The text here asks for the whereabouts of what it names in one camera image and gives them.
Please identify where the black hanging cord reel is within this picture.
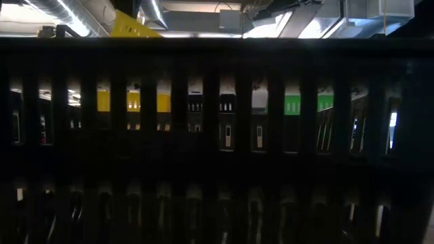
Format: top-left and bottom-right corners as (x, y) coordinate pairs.
(36, 25), (57, 38)

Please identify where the green plastic slotted basket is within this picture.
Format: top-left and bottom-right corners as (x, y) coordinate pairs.
(264, 94), (335, 116)

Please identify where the large ribbed silver duct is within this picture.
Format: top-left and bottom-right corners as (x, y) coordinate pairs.
(20, 0), (113, 37)

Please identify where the silver round ceiling duct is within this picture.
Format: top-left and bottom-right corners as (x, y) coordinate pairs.
(140, 0), (169, 30)

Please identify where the bright ceiling light panel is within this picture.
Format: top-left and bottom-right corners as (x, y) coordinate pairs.
(159, 30), (243, 39)

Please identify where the grey ceiling box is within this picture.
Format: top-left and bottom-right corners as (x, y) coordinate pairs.
(218, 9), (243, 33)

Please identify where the white ceiling box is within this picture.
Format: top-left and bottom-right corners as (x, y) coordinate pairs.
(366, 0), (415, 18)

